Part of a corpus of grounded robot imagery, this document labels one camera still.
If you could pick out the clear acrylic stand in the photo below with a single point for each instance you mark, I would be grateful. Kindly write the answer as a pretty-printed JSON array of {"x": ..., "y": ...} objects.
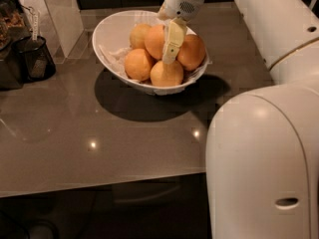
[{"x": 60, "y": 24}]

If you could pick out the white oval bowl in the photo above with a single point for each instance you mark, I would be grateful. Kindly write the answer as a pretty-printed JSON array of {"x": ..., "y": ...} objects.
[{"x": 114, "y": 31}]

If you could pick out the black mesh cup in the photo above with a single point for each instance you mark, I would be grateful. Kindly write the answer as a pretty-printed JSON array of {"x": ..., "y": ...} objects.
[{"x": 37, "y": 63}]

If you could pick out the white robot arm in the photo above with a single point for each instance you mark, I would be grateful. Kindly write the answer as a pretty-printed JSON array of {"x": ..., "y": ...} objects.
[{"x": 262, "y": 147}]

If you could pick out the white tag in cup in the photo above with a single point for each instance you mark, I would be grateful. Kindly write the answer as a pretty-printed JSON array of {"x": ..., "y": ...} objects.
[{"x": 35, "y": 24}]

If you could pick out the dark container with snacks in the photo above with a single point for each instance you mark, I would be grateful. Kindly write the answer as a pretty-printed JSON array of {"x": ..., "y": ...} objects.
[{"x": 13, "y": 26}]

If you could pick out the orange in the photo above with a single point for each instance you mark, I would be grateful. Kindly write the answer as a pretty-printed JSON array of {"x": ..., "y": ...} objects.
[
  {"x": 138, "y": 34},
  {"x": 138, "y": 64},
  {"x": 167, "y": 75},
  {"x": 192, "y": 52},
  {"x": 154, "y": 41}
]

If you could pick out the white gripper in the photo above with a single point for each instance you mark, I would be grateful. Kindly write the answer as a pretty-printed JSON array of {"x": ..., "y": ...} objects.
[{"x": 182, "y": 3}]

